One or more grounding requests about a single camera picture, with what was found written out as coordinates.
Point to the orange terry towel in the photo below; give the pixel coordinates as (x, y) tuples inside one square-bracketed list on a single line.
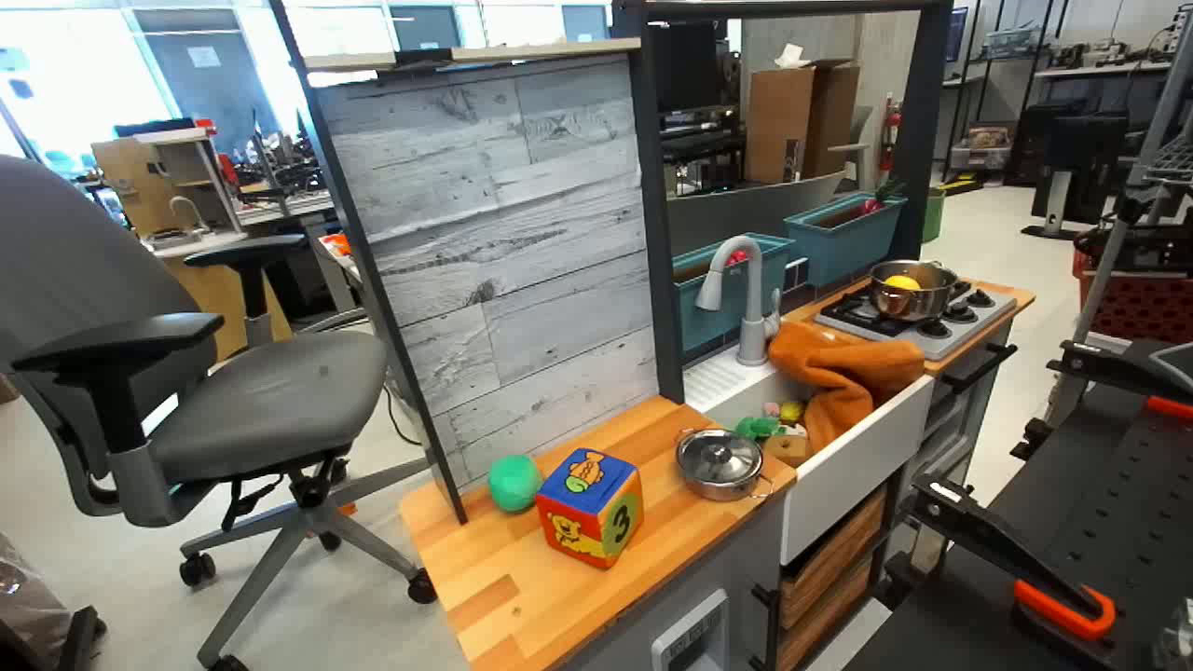
[(844, 365)]

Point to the teal planter box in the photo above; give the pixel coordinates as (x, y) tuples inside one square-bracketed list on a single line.
[(844, 243), (714, 333)]

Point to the grey wood-print backdrop panel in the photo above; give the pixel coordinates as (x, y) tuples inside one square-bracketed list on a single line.
[(496, 247)]

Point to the grey toy faucet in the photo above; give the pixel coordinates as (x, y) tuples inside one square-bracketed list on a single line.
[(749, 327)]

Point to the green ball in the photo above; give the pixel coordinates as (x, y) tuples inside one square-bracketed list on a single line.
[(512, 487)]

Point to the colourful number toy cube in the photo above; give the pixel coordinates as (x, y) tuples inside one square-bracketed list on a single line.
[(590, 509)]

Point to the steel pot lid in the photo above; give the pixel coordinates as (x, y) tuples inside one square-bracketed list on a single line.
[(718, 462)]

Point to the green toy vegetable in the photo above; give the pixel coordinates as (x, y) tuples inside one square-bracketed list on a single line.
[(754, 428)]

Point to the grey partition board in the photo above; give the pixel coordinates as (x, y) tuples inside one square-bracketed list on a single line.
[(745, 211)]

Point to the yellow toy vegetable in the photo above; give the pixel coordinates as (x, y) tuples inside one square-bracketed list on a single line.
[(791, 411)]

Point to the tall cardboard box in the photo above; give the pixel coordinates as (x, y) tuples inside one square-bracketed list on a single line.
[(779, 124)]

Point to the grey toy kitchen cabinet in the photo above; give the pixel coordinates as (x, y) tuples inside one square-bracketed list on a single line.
[(732, 583)]

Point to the white sink basin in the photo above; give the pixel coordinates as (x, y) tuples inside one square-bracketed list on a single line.
[(859, 468)]

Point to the yellow toy lemon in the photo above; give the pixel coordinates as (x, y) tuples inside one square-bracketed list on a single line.
[(905, 279)]

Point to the steel cooking pot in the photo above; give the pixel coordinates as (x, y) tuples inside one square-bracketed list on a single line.
[(914, 308)]

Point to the brown cardboard box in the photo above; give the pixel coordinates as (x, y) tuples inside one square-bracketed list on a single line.
[(835, 118)]

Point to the grey office chair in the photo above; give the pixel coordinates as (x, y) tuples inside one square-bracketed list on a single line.
[(273, 405)]

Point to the grey stove plate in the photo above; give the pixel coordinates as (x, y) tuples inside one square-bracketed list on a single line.
[(948, 339)]

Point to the red fire extinguisher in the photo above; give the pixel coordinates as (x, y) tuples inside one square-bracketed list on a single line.
[(887, 133)]

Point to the black burner grate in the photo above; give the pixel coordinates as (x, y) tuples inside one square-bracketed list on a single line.
[(968, 308)]

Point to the tan wooden box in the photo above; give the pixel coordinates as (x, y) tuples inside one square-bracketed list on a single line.
[(219, 298)]

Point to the wooden shelf cabinet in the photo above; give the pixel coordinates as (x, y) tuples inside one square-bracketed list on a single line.
[(154, 189)]

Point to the red perforated crate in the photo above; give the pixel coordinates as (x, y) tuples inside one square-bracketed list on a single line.
[(1139, 304)]

